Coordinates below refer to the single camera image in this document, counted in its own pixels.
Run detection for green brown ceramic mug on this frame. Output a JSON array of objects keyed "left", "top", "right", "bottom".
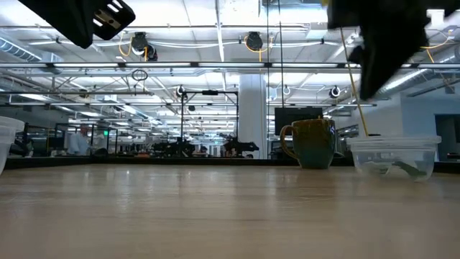
[{"left": 279, "top": 117, "right": 338, "bottom": 171}]

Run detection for black table edge frame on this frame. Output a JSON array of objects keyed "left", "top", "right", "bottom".
[{"left": 0, "top": 155, "right": 460, "bottom": 174}]

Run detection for black slotted camera mount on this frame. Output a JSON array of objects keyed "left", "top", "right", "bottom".
[{"left": 92, "top": 0, "right": 137, "bottom": 41}]

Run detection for white building column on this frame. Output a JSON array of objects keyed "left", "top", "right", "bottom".
[{"left": 238, "top": 73, "right": 269, "bottom": 160}]

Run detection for thin wooden stick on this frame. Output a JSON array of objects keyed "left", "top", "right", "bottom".
[{"left": 339, "top": 27, "right": 370, "bottom": 138}]

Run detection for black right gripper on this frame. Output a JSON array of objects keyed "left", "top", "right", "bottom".
[{"left": 326, "top": 0, "right": 460, "bottom": 101}]

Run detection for black metal workstation frame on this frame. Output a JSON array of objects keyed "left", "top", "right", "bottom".
[{"left": 180, "top": 90, "right": 240, "bottom": 158}]

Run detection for clear plastic container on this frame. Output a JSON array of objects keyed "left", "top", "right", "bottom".
[
  {"left": 0, "top": 115, "right": 26, "bottom": 177},
  {"left": 346, "top": 135, "right": 443, "bottom": 183}
]

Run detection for black ceiling cable reel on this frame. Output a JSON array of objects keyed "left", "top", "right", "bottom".
[
  {"left": 244, "top": 31, "right": 265, "bottom": 53},
  {"left": 129, "top": 31, "right": 159, "bottom": 63}
]

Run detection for white green sweetener packet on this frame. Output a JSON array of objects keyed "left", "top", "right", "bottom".
[
  {"left": 390, "top": 160, "right": 428, "bottom": 180},
  {"left": 362, "top": 160, "right": 392, "bottom": 177}
]

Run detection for person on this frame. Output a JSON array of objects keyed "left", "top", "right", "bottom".
[{"left": 66, "top": 124, "right": 91, "bottom": 157}]

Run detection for black monitor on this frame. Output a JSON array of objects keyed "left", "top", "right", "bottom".
[{"left": 274, "top": 106, "right": 324, "bottom": 137}]

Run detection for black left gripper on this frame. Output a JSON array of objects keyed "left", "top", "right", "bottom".
[{"left": 17, "top": 0, "right": 97, "bottom": 50}]

